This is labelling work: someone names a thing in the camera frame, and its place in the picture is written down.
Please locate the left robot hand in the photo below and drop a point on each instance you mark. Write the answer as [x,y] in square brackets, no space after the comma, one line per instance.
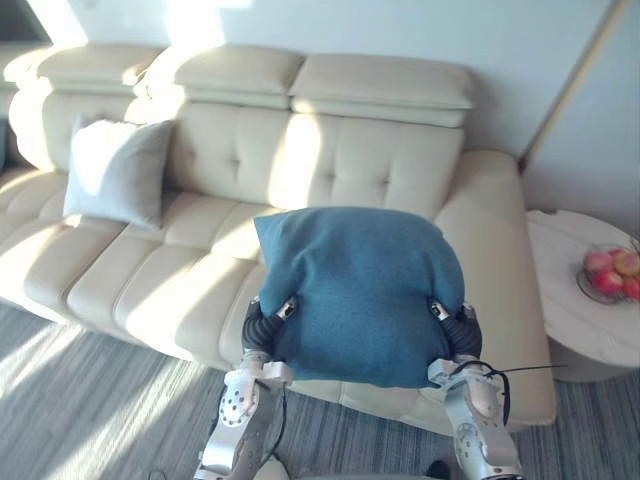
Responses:
[265,327]

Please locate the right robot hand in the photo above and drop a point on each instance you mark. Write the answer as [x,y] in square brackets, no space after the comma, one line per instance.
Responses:
[457,330]

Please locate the teal blue fabric cushion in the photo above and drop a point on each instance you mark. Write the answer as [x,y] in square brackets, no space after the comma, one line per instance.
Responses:
[360,290]

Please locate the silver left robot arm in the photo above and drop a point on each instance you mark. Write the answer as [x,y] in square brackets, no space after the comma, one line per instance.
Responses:
[240,410]

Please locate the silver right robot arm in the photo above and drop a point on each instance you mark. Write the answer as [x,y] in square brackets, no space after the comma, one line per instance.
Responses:
[475,420]

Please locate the cream leather sofa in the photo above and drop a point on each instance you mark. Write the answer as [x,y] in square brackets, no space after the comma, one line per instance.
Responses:
[240,200]

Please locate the round white side table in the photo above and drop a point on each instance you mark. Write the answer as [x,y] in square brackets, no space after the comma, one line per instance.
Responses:
[585,300]

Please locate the red apple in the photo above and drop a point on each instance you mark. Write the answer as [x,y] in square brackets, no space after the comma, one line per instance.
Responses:
[627,261]
[609,282]
[598,261]
[632,287]

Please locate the glass fruit bowl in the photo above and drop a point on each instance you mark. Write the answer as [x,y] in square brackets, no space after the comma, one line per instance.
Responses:
[607,275]

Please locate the light grey fabric cushion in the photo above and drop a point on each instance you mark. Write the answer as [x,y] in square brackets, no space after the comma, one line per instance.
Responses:
[117,172]

